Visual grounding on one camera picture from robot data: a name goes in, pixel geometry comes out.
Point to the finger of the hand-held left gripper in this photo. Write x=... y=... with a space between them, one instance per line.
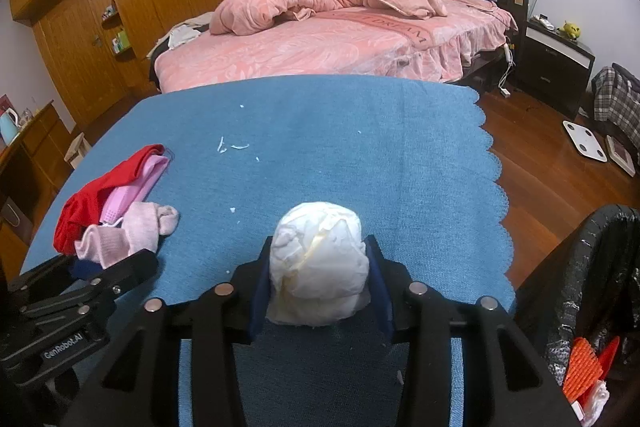
x=127 y=272
x=42 y=279

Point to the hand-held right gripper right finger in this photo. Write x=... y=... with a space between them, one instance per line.
x=381 y=289

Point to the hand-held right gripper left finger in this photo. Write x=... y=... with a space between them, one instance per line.
x=262 y=307

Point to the white tissue wad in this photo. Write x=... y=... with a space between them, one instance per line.
x=320 y=257

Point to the trash bin with black bag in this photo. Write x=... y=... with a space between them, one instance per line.
x=580 y=267

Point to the orange packaging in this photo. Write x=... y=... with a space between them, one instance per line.
x=582 y=367

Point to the navy cloth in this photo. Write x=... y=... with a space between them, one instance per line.
x=82 y=268

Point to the pink sock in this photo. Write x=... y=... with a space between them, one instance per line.
x=135 y=229

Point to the grey paper bag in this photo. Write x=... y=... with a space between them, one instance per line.
x=11 y=219

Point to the red garment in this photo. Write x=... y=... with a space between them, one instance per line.
x=85 y=207

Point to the pink face mask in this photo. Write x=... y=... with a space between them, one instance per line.
x=135 y=189

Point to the small white stool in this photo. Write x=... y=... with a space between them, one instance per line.
x=79 y=149

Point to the blue tablecloth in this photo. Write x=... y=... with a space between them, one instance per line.
x=350 y=157

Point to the wooden sideboard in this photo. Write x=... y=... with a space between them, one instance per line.
x=45 y=142

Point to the light blue kettle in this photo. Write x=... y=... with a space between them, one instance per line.
x=7 y=127

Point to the scattered white paper scraps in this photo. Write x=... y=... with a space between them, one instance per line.
x=222 y=146

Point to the red box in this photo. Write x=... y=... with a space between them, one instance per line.
x=5 y=103

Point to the white power strip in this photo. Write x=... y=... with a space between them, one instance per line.
x=505 y=92

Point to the white crumpled plastic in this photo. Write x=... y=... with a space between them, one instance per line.
x=595 y=402

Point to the white cloth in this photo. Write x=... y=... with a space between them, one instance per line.
x=182 y=36

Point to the bed with pink sheet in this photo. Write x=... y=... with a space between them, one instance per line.
x=300 y=52

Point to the white bathroom scale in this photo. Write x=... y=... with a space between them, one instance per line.
x=585 y=141

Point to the brown framed scale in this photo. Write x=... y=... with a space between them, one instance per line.
x=622 y=156

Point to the black nightstand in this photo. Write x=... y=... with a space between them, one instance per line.
x=550 y=67

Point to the plaid bag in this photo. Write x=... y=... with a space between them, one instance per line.
x=617 y=102

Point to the white device on nightstand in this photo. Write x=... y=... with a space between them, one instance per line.
x=542 y=23

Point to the yellow plush toy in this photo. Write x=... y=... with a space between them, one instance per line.
x=570 y=31

